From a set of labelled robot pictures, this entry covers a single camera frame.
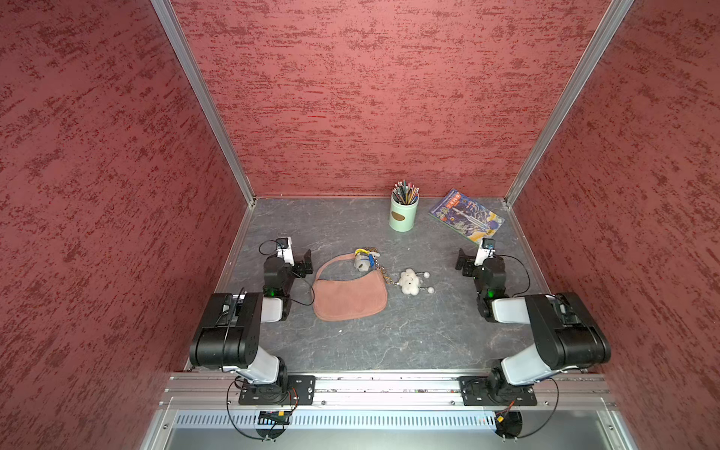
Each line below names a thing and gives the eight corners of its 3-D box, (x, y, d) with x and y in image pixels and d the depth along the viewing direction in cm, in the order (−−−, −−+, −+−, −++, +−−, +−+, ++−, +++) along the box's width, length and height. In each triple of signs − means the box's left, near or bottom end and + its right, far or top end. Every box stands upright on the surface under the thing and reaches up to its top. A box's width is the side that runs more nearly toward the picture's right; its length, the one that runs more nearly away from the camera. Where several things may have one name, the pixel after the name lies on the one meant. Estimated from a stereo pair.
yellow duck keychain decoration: (354, 272, 98) (353, 267, 95) (354, 252, 104) (354, 246, 101) (379, 272, 98) (379, 267, 95) (378, 252, 104) (379, 247, 101)
